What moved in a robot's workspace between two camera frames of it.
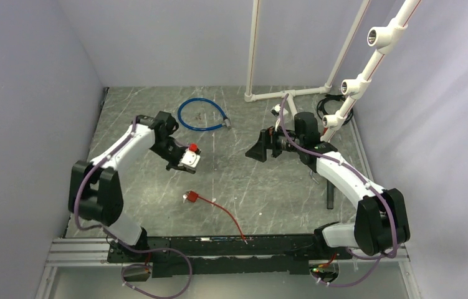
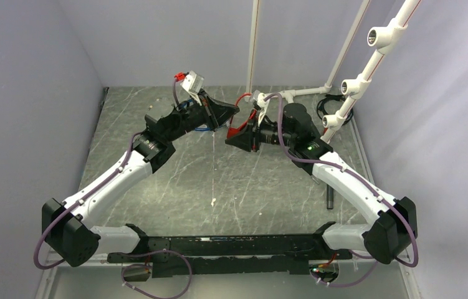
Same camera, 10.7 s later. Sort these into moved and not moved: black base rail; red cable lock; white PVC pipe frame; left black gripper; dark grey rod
Moved: left black gripper; red cable lock
Not moved: white PVC pipe frame; black base rail; dark grey rod
